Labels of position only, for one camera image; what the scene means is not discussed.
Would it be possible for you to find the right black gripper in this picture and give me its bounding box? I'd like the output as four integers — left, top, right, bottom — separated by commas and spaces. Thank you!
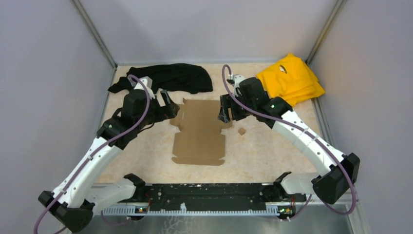
218, 91, 256, 123

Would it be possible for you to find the brown cardboard paper box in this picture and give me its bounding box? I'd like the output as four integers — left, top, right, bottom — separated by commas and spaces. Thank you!
170, 98, 232, 166

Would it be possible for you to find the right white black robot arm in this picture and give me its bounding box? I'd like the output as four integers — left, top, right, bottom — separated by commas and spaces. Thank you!
218, 74, 360, 205

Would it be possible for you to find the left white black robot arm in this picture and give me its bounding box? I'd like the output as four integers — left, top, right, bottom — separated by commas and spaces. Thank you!
33, 75, 179, 233

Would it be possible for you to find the small brown cardboard cube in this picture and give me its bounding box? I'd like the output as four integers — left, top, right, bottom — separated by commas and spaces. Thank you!
238, 127, 246, 136

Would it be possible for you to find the black cloth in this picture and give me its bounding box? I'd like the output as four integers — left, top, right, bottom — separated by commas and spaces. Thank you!
108, 63, 213, 94

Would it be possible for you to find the yellow folded cloth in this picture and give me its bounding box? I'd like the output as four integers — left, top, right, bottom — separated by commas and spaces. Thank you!
256, 53, 325, 107

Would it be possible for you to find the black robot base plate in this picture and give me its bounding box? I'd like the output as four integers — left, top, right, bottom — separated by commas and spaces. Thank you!
123, 183, 307, 212

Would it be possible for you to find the left aluminium corner post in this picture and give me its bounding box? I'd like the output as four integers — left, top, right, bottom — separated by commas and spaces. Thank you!
71, 0, 117, 70

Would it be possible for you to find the aluminium corner post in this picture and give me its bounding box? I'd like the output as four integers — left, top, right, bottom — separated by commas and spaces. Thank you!
71, 0, 117, 70
305, 0, 347, 66

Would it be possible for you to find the right aluminium corner post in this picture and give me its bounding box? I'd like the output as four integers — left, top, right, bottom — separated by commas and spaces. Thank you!
305, 0, 347, 66

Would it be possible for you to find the aluminium frame rail front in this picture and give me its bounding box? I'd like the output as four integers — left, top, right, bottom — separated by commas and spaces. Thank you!
66, 182, 359, 216

